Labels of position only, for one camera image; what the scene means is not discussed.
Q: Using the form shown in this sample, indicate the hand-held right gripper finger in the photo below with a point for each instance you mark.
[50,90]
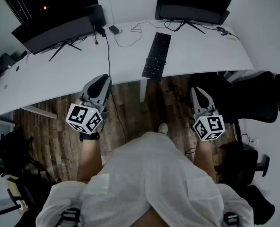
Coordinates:
[195,103]
[211,103]

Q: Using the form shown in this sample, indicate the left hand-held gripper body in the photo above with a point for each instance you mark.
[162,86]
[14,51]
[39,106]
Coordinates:
[83,117]

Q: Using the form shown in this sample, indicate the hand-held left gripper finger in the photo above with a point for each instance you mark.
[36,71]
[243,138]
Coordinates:
[108,89]
[86,87]

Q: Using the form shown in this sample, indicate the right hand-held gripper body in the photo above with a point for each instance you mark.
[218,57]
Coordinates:
[208,126]

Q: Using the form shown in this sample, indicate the black keyboard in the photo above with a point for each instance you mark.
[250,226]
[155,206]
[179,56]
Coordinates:
[157,53]

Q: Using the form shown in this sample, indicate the person's right forearm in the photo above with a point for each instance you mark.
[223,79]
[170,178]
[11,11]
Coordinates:
[202,159]

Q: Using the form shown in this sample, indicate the person's left forearm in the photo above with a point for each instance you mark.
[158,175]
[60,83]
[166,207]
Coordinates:
[89,159]

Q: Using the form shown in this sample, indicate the black wristwatch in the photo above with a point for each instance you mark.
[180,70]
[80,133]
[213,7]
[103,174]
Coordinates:
[90,136]

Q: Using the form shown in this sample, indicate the white desk leg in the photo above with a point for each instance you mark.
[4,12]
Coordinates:
[142,91]

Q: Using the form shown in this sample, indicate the white desk foot bar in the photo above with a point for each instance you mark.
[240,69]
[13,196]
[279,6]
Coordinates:
[234,75]
[39,112]

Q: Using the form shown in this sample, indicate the person's right white shoe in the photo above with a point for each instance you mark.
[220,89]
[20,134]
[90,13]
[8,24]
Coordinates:
[163,128]

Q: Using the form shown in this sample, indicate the black mesh office chair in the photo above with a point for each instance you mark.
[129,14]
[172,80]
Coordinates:
[256,96]

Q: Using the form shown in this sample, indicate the black power strip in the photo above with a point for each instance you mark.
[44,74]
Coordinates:
[100,30]

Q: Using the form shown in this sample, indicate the black power adapter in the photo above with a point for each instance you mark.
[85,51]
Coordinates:
[113,29]

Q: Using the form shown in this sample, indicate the black monitor with V stand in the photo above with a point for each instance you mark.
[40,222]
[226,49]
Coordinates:
[55,34]

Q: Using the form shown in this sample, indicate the yellow label strip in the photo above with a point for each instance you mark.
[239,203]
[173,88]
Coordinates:
[231,38]

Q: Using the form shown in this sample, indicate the small white object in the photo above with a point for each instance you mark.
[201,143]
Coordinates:
[24,60]

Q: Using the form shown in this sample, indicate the small black device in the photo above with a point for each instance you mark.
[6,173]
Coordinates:
[221,29]

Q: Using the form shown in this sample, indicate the person's white shirt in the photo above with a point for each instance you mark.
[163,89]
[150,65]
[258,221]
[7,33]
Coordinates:
[149,174]

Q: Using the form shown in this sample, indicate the black laptop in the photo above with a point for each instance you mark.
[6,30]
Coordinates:
[2,63]

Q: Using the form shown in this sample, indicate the black bag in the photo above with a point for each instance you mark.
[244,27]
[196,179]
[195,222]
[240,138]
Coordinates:
[260,204]

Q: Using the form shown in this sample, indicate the white wall socket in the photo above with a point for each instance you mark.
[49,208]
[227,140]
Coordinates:
[254,142]

